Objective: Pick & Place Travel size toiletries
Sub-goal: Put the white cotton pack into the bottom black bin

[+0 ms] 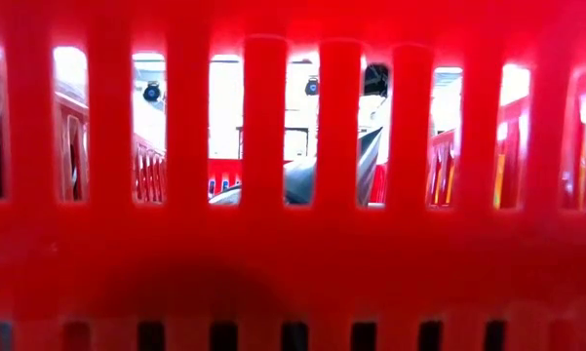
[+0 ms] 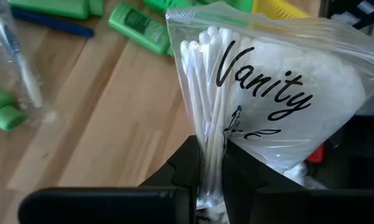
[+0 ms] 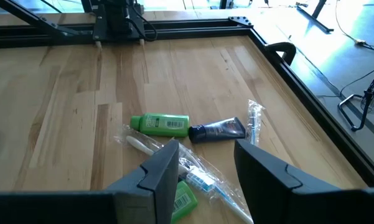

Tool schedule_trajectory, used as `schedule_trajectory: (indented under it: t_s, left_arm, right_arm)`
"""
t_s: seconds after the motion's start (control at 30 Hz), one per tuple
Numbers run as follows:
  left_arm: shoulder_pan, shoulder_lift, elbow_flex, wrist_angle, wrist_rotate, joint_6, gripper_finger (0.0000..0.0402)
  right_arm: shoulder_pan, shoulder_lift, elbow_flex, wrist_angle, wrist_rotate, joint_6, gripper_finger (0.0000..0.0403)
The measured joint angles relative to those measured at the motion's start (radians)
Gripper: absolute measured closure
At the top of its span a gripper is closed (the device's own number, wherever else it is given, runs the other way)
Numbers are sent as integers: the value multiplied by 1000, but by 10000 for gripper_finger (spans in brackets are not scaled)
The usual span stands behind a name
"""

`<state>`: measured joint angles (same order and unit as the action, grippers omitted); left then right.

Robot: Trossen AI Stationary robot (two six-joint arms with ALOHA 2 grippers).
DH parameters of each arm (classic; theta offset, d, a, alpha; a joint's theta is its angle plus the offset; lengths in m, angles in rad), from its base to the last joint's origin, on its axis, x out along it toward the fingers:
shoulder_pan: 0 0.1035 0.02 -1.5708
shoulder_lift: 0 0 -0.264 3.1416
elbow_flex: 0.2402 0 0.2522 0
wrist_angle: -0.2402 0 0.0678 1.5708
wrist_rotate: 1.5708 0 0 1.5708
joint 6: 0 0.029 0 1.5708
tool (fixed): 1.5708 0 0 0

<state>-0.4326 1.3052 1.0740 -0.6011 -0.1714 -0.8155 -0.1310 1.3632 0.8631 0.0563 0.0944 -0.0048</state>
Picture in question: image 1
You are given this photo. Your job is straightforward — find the yellow slotted plastic basket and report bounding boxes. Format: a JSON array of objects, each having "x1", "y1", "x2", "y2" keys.
[{"x1": 431, "y1": 153, "x2": 507, "y2": 210}]

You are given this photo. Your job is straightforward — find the black frame background table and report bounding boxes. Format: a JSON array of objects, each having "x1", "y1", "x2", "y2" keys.
[{"x1": 236, "y1": 125, "x2": 318, "y2": 162}]

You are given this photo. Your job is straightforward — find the red slotted plastic basket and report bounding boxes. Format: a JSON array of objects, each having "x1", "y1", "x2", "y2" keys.
[{"x1": 0, "y1": 0, "x2": 586, "y2": 351}]

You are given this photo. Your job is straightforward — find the black background object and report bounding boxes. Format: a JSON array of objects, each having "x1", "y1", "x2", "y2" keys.
[{"x1": 364, "y1": 62, "x2": 390, "y2": 98}]

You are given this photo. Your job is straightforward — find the grey item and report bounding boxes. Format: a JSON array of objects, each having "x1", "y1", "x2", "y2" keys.
[{"x1": 209, "y1": 155, "x2": 318, "y2": 206}]

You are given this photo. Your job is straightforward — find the dark blue shave cream tube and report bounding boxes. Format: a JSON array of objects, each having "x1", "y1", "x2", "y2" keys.
[{"x1": 358, "y1": 127, "x2": 384, "y2": 206}]

